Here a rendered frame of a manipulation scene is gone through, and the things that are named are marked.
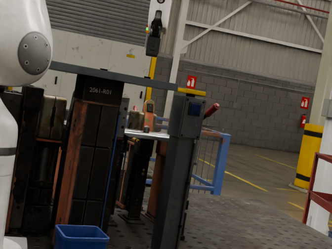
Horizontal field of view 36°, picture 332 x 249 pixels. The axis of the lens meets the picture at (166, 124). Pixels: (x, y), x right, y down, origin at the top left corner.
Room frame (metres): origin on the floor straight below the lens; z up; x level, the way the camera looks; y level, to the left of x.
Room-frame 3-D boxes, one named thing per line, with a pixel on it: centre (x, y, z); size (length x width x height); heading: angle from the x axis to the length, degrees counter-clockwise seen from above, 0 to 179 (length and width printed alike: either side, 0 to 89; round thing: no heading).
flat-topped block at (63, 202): (1.26, 0.18, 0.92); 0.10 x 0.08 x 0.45; 117
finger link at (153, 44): (1.24, 0.06, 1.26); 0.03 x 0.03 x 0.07; 3
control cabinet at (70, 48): (9.47, 1.70, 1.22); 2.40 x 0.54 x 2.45; 108
